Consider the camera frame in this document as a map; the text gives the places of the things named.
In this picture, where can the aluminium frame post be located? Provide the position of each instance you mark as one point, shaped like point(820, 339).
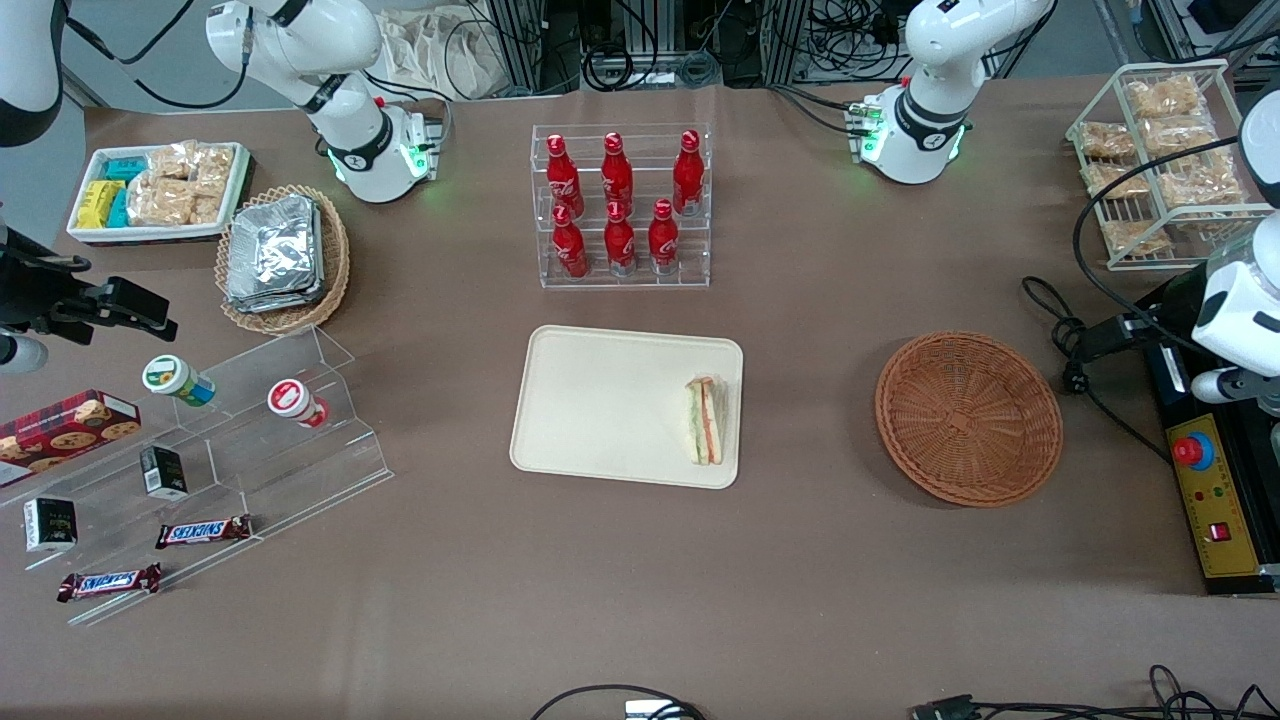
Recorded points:
point(790, 40)
point(520, 45)

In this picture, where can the yellow snack pack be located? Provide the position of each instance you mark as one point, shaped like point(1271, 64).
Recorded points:
point(95, 203)

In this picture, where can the triangle sandwich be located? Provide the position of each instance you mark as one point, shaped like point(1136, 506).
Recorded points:
point(705, 422)

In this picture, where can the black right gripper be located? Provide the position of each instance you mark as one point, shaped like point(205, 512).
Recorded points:
point(32, 287)

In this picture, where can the silver foil packet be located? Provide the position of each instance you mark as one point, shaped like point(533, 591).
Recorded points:
point(270, 245)
point(290, 303)

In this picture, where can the round brown wicker basket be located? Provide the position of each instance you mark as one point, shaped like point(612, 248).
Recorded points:
point(965, 420)

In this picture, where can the white cloth bag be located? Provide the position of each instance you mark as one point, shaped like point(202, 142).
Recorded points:
point(450, 55)

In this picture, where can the beige plastic tray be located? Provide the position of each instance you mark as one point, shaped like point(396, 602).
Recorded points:
point(610, 405)

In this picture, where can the brown Snickers bar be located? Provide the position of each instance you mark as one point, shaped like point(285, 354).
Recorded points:
point(108, 583)
point(203, 532)

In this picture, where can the teal snack pack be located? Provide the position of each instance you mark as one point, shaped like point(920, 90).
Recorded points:
point(119, 208)
point(126, 168)

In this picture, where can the clear acrylic bottle rack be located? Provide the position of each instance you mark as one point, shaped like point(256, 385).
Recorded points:
point(640, 280)

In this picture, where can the small black carton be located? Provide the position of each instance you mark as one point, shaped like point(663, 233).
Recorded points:
point(50, 525)
point(163, 473)

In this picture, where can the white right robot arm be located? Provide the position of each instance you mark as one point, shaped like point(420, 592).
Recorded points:
point(360, 150)

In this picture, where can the red cola bottle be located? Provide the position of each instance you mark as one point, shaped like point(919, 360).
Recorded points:
point(688, 172)
point(663, 240)
point(570, 248)
point(617, 172)
point(620, 243)
point(563, 175)

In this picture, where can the red-lidded yogurt cup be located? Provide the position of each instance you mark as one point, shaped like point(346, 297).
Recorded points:
point(292, 399)

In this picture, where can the clear acrylic stepped stand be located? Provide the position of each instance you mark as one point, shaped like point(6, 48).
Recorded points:
point(270, 470)

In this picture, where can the red tartan cookie box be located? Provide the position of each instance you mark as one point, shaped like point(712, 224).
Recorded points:
point(65, 432)

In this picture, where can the clear-wrapped rice cracker pack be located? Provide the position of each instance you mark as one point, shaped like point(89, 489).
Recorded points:
point(206, 210)
point(215, 168)
point(173, 160)
point(158, 202)

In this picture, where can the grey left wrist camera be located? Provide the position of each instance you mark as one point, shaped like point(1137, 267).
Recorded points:
point(1235, 385)

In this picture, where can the oval light wicker basket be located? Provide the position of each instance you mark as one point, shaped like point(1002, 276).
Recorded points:
point(335, 260)

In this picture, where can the bagged fried snack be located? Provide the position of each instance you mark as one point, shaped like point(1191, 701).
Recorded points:
point(1200, 186)
point(1177, 137)
point(1165, 96)
point(1105, 141)
point(1115, 181)
point(1136, 238)

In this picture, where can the white rectangular snack tray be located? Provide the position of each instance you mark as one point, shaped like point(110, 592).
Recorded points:
point(150, 234)

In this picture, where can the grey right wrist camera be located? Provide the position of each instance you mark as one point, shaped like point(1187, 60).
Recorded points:
point(20, 354)

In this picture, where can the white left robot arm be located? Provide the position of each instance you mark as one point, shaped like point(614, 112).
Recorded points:
point(925, 120)

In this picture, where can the black yellow control box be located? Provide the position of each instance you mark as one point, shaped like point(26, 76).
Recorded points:
point(1220, 500)

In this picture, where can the green-lidded yogurt cup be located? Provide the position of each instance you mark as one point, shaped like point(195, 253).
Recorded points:
point(172, 377)

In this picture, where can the red emergency stop button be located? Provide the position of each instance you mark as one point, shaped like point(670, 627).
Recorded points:
point(1191, 452)

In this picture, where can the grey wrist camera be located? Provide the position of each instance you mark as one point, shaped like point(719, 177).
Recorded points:
point(20, 354)
point(1235, 385)

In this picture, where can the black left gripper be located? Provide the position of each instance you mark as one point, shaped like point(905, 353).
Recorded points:
point(1176, 300)

